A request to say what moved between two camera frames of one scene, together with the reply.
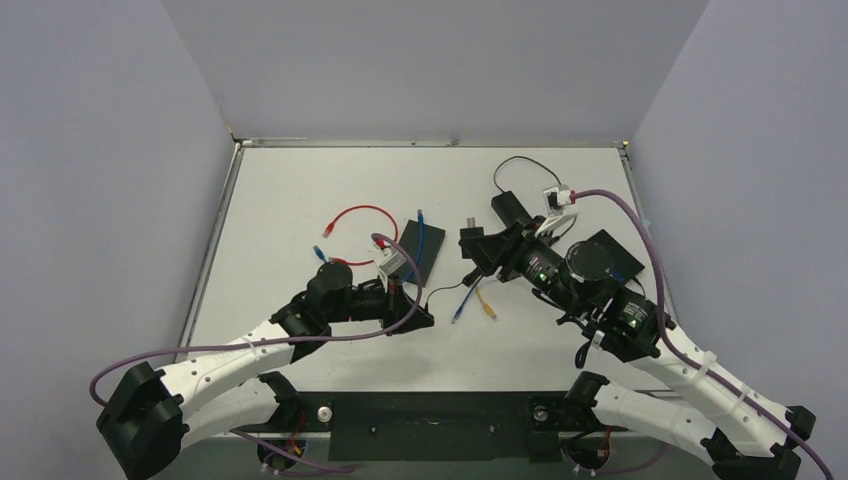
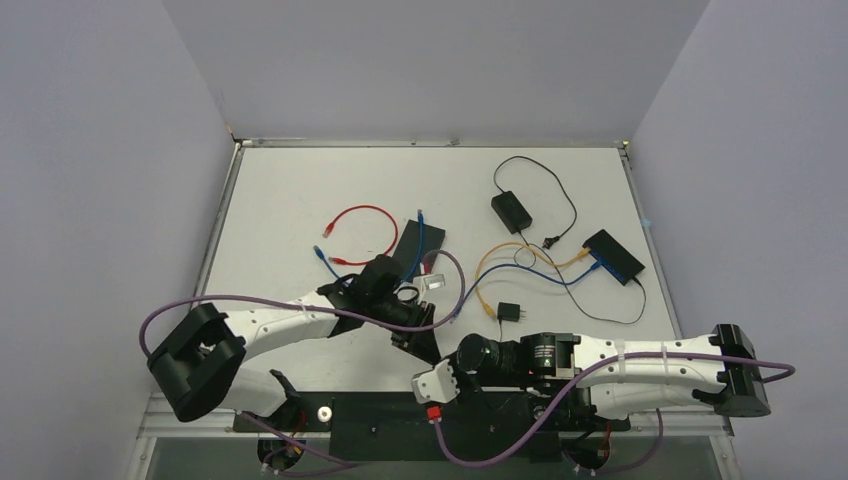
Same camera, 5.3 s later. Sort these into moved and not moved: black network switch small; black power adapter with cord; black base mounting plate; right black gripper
Moved: right black gripper
Not moved: black power adapter with cord; black network switch small; black base mounting plate
